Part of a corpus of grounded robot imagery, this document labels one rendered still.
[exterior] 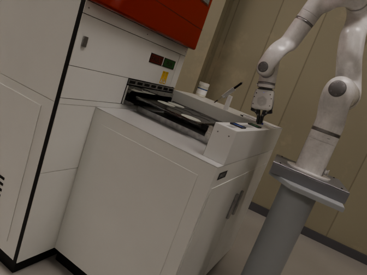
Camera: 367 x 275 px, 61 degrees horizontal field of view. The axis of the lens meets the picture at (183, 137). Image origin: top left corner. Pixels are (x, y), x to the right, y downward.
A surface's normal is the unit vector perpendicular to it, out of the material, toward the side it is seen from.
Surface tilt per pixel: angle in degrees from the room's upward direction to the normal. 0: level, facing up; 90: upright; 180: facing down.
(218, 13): 90
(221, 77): 90
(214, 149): 90
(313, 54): 90
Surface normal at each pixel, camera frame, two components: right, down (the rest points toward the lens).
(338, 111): -0.44, 0.60
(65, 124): 0.82, 0.39
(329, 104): -0.72, 0.48
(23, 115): -0.47, 0.04
